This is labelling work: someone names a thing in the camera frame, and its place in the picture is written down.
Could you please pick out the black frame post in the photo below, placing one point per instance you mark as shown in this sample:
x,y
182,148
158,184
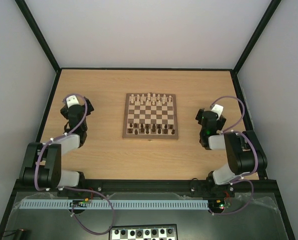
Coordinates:
x,y
23,7
269,12

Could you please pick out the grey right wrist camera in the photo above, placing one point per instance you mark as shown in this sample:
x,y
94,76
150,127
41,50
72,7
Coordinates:
x,y
218,109

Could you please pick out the black frame post back right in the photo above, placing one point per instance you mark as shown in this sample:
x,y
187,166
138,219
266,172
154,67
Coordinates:
x,y
269,12

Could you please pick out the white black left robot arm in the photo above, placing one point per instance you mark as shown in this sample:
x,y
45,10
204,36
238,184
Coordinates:
x,y
41,167

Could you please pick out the wooden chess board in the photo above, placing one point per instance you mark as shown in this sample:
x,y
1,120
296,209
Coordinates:
x,y
149,112

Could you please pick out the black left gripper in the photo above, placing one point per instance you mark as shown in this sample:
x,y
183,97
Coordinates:
x,y
89,104

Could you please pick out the small printed chess board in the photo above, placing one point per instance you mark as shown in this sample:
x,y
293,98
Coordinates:
x,y
144,232

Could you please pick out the black frame post back left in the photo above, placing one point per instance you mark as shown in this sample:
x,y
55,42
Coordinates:
x,y
23,7

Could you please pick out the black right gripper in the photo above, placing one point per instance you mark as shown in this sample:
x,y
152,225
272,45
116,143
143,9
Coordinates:
x,y
199,114

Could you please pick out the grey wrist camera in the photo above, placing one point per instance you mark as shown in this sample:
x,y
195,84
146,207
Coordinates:
x,y
218,109
71,101

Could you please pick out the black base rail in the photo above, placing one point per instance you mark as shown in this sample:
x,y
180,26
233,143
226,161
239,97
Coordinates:
x,y
192,188

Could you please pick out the grey slotted cable duct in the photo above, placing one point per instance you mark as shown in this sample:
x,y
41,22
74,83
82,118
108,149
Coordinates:
x,y
66,204

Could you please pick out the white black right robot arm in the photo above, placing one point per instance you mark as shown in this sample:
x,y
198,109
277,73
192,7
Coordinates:
x,y
245,155

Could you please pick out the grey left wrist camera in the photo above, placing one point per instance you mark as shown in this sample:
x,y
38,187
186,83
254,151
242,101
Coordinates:
x,y
71,101

